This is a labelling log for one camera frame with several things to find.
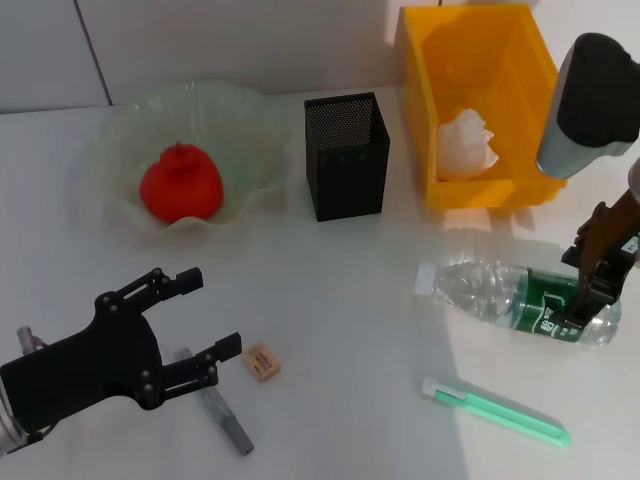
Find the yellow plastic bin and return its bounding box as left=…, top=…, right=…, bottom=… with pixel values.
left=402, top=3, right=569, bottom=209

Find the grey marker pen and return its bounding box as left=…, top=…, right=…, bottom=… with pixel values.
left=174, top=347, right=255, bottom=456

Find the white paper ball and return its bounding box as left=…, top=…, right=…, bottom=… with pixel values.
left=437, top=107, right=501, bottom=181

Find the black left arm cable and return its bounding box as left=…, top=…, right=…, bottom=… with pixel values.
left=18, top=428, right=52, bottom=447

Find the beige eraser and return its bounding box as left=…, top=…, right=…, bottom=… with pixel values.
left=241, top=341, right=284, bottom=384

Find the silver left wrist pin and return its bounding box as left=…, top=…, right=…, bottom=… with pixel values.
left=17, top=327, right=45, bottom=354

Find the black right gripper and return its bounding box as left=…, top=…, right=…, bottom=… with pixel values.
left=559, top=187, right=640, bottom=331

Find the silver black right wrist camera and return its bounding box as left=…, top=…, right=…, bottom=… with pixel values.
left=536, top=32, right=640, bottom=179

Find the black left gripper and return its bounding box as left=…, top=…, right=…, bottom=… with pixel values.
left=0, top=267, right=244, bottom=432

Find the red-orange toy orange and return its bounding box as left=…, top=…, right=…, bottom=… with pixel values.
left=139, top=142, right=225, bottom=224

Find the black mesh pen holder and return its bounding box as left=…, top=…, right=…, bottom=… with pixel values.
left=303, top=91, right=391, bottom=223

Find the clear green-label water bottle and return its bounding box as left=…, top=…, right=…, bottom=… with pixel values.
left=413, top=259, right=622, bottom=349

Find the pale green glass fruit plate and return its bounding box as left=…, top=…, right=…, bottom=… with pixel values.
left=67, top=79, right=294, bottom=236

